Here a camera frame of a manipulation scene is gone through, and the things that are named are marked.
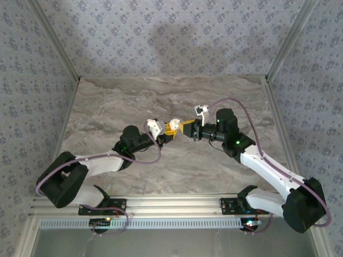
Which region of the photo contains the black controller board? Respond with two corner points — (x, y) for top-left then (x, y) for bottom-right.
(89, 218), (113, 233)
(240, 218), (263, 233)

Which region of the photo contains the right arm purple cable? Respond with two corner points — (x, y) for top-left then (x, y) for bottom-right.
(207, 97), (333, 236)

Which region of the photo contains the grey slotted cable duct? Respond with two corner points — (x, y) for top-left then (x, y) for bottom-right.
(39, 217), (265, 230)

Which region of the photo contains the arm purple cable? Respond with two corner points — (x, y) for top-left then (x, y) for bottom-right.
(35, 124), (162, 236)
(207, 97), (333, 236)

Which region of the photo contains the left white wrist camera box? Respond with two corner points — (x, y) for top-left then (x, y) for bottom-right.
(146, 119), (165, 135)

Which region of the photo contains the aluminium mounting rail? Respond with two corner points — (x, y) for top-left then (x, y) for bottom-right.
(28, 194), (322, 218)

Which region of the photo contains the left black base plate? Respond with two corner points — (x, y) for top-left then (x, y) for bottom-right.
(78, 198), (127, 216)

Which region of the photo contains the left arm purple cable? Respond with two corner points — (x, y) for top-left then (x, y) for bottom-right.
(35, 124), (162, 236)

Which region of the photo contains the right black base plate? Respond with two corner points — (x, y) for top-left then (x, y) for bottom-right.
(219, 196), (271, 216)

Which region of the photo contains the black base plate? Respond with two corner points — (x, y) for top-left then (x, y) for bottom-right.
(78, 198), (127, 216)
(219, 196), (271, 216)

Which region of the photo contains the aluminium frame post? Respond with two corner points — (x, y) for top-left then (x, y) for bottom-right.
(265, 0), (320, 81)
(26, 0), (81, 81)

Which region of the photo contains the aluminium frame leg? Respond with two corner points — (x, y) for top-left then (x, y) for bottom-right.
(309, 216), (334, 257)
(16, 216), (41, 257)

